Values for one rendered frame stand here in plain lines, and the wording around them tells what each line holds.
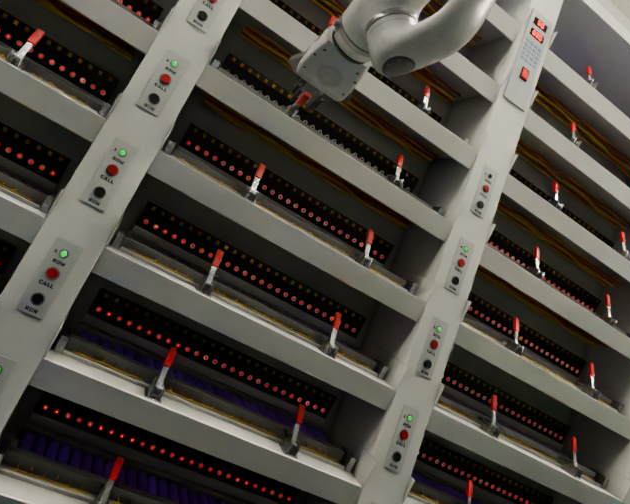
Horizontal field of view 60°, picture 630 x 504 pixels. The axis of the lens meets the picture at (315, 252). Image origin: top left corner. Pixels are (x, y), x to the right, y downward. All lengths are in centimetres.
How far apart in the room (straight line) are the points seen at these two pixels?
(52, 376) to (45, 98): 44
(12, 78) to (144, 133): 21
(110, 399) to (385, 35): 69
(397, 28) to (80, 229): 57
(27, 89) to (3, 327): 37
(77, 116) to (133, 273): 27
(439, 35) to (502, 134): 61
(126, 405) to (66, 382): 10
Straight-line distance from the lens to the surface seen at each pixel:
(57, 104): 100
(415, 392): 115
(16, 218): 95
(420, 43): 82
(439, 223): 122
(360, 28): 89
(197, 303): 96
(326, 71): 98
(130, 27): 107
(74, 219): 95
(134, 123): 100
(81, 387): 94
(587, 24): 184
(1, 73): 102
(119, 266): 95
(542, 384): 140
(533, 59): 154
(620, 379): 172
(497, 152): 137
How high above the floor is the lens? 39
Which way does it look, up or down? 18 degrees up
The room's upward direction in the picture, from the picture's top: 23 degrees clockwise
